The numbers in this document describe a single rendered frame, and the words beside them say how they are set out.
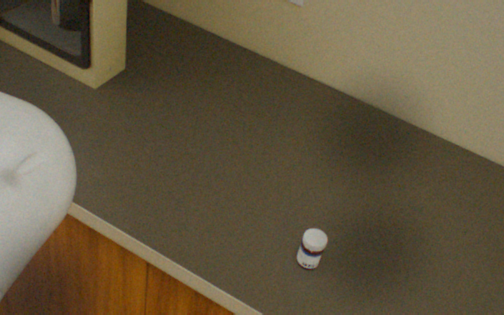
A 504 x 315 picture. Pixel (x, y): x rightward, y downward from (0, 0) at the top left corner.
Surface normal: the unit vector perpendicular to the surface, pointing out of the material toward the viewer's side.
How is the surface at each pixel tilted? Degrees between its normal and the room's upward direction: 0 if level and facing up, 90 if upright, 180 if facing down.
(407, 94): 90
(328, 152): 0
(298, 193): 0
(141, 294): 90
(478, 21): 90
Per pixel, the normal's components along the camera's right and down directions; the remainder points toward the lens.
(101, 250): -0.50, 0.53
